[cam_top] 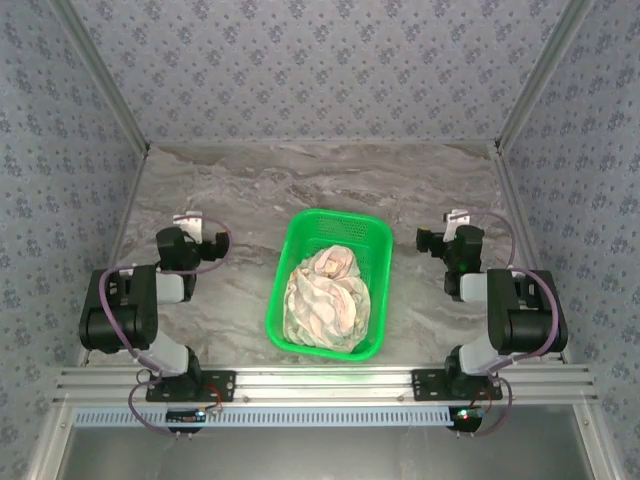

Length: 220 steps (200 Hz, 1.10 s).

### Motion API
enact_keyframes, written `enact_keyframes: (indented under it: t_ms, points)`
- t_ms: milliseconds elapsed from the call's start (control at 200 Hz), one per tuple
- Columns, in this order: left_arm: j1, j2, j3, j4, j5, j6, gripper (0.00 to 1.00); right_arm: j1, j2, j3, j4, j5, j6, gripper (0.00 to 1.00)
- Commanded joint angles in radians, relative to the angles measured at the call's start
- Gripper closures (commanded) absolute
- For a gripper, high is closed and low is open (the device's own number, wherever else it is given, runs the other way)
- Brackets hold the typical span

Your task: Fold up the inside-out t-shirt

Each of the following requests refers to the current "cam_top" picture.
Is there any green plastic basket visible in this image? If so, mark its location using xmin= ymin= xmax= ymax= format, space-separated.
xmin=263 ymin=208 xmax=395 ymax=362

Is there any peach printed t-shirt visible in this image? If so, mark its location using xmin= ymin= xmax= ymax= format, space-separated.
xmin=283 ymin=244 xmax=374 ymax=353

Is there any grey metal sheet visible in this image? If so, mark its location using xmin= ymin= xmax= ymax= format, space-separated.
xmin=54 ymin=425 xmax=596 ymax=480

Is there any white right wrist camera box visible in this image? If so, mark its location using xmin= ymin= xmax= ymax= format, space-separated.
xmin=443 ymin=209 xmax=472 ymax=242

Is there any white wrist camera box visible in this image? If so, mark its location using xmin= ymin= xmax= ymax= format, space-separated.
xmin=173 ymin=213 xmax=205 ymax=246
xmin=443 ymin=209 xmax=472 ymax=242

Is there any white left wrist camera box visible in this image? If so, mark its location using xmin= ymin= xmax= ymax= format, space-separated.
xmin=173 ymin=213 xmax=205 ymax=246

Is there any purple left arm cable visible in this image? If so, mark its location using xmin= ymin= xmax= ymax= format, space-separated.
xmin=98 ymin=214 xmax=234 ymax=439

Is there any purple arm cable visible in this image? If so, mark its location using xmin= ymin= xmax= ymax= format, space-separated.
xmin=98 ymin=214 xmax=234 ymax=439
xmin=452 ymin=209 xmax=562 ymax=439

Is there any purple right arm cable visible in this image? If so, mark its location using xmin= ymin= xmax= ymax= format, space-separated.
xmin=452 ymin=209 xmax=562 ymax=439

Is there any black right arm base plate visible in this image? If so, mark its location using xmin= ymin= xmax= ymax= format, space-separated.
xmin=410 ymin=368 xmax=504 ymax=402

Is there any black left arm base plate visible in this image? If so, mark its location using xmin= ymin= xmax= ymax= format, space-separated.
xmin=144 ymin=369 xmax=237 ymax=403

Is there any aluminium mounting rail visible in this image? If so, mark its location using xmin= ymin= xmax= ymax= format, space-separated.
xmin=53 ymin=365 xmax=599 ymax=404

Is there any aluminium frame post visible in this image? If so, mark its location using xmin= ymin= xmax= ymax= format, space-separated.
xmin=24 ymin=404 xmax=76 ymax=480
xmin=572 ymin=403 xmax=621 ymax=480
xmin=494 ymin=0 xmax=596 ymax=151
xmin=52 ymin=0 xmax=151 ymax=154

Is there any grey slotted cable duct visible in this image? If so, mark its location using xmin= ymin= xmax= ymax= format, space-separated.
xmin=73 ymin=405 xmax=456 ymax=427

